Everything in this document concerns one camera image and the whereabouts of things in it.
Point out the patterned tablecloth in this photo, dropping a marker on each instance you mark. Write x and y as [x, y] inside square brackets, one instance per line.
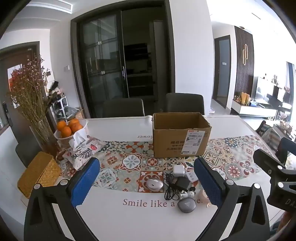
[129, 160]

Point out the dark sliding glass door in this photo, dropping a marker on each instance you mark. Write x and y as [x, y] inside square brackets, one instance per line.
[101, 58]

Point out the grey earbud case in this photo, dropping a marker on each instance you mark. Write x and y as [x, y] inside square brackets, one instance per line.
[185, 205]

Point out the plush toys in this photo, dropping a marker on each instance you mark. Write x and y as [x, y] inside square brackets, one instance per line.
[55, 89]

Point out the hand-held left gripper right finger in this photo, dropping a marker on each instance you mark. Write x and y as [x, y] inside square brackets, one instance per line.
[208, 183]

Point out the brown cardboard box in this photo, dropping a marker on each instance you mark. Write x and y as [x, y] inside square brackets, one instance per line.
[171, 143]

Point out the person's right forearm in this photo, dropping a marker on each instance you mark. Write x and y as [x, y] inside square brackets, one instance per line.
[284, 220]

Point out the small white box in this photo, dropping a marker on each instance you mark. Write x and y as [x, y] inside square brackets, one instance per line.
[192, 177]

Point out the white shoe rack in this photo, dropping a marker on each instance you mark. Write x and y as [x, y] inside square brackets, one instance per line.
[61, 104]

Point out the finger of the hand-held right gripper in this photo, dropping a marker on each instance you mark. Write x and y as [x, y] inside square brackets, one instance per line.
[266, 160]

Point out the white television cabinet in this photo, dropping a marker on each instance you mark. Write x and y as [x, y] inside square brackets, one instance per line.
[252, 110]

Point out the floral tissue pouch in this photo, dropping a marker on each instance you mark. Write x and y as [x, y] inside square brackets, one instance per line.
[85, 151]

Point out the dark slatted wall panel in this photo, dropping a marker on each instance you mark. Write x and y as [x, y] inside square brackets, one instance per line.
[244, 64]

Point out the glass vase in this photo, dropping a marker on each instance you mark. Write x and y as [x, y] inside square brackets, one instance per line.
[45, 139]

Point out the brown wooden door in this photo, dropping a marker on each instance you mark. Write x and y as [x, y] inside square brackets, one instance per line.
[13, 60]

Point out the white oval earbud case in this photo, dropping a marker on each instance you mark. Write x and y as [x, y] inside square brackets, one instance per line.
[153, 184]

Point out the orange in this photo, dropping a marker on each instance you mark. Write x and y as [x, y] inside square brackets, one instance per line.
[66, 132]
[76, 127]
[73, 121]
[61, 125]

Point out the dark hallway door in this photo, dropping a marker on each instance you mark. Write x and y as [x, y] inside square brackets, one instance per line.
[222, 69]

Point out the white charger cube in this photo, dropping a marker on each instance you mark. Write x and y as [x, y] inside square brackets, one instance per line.
[178, 171]

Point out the white fruit basket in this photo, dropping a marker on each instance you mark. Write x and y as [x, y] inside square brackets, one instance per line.
[83, 126]

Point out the black power adapter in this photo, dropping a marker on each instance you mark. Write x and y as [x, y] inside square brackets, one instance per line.
[182, 184]

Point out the television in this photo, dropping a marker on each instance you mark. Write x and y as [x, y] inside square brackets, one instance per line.
[266, 91]

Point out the white earbud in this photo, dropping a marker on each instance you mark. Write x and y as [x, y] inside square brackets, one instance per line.
[183, 196]
[192, 191]

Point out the dried flower bouquet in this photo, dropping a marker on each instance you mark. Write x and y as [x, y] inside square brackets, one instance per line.
[30, 92]

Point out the yellow woven box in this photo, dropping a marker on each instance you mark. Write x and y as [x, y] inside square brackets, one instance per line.
[39, 172]

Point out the dark dining chair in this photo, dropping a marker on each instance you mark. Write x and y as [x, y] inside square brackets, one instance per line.
[185, 103]
[27, 151]
[123, 107]
[283, 148]

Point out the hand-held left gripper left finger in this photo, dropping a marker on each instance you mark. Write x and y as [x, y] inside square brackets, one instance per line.
[86, 183]

